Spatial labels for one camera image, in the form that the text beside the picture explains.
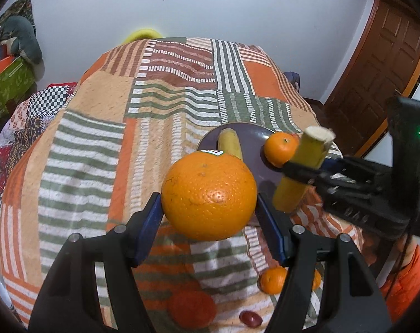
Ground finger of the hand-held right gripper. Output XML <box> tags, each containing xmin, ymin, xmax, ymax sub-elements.
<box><xmin>281</xmin><ymin>160</ymin><xmax>323</xmax><ymax>185</ymax></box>
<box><xmin>323</xmin><ymin>157</ymin><xmax>349</xmax><ymax>171</ymax></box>

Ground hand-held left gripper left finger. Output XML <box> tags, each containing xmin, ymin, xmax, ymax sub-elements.
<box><xmin>28</xmin><ymin>192</ymin><xmax>164</xmax><ymax>333</ymax></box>

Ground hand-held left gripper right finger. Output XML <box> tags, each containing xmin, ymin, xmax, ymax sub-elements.
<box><xmin>256</xmin><ymin>193</ymin><xmax>393</xmax><ymax>333</ymax></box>

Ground cut banana piece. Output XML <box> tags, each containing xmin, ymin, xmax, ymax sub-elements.
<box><xmin>272</xmin><ymin>126</ymin><xmax>336</xmax><ymax>214</ymax></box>

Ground purple plate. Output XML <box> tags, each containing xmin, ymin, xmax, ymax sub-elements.
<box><xmin>196</xmin><ymin>122</ymin><xmax>339</xmax><ymax>228</ymax></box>

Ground large orange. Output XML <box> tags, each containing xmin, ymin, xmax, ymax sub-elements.
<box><xmin>161</xmin><ymin>150</ymin><xmax>258</xmax><ymax>242</ymax></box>

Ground small tangerine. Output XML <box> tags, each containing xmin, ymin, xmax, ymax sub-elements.
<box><xmin>263</xmin><ymin>131</ymin><xmax>301</xmax><ymax>168</ymax></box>
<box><xmin>259</xmin><ymin>266</ymin><xmax>288</xmax><ymax>295</ymax></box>

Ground small dark red fruit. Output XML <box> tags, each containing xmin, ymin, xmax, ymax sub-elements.
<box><xmin>238</xmin><ymin>310</ymin><xmax>263</xmax><ymax>328</ymax></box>

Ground red tomato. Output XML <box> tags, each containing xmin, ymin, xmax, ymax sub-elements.
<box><xmin>166</xmin><ymin>290</ymin><xmax>217</xmax><ymax>330</ymax></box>

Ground striped patchwork blanket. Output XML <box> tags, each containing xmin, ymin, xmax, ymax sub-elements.
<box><xmin>0</xmin><ymin>36</ymin><xmax>370</xmax><ymax>330</ymax></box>

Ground blue bag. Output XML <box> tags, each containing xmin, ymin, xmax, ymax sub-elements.
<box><xmin>285</xmin><ymin>71</ymin><xmax>301</xmax><ymax>92</ymax></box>

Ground brown wooden door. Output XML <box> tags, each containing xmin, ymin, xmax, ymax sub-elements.
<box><xmin>322</xmin><ymin>0</ymin><xmax>420</xmax><ymax>157</ymax></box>

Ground checkered patchwork quilt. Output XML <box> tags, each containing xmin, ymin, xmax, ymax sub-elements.
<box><xmin>0</xmin><ymin>82</ymin><xmax>79</xmax><ymax>198</ymax></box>

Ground yellow round object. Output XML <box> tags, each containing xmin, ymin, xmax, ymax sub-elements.
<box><xmin>121</xmin><ymin>28</ymin><xmax>164</xmax><ymax>44</ymax></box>

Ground green cardboard box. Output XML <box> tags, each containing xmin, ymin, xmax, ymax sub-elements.
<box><xmin>0</xmin><ymin>55</ymin><xmax>35</xmax><ymax>125</ymax></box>

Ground grey plush cushion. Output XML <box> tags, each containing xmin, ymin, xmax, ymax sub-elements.
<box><xmin>0</xmin><ymin>15</ymin><xmax>43</xmax><ymax>65</ymax></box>

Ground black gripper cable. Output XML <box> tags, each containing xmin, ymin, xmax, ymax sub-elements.
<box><xmin>383</xmin><ymin>215</ymin><xmax>420</xmax><ymax>301</ymax></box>

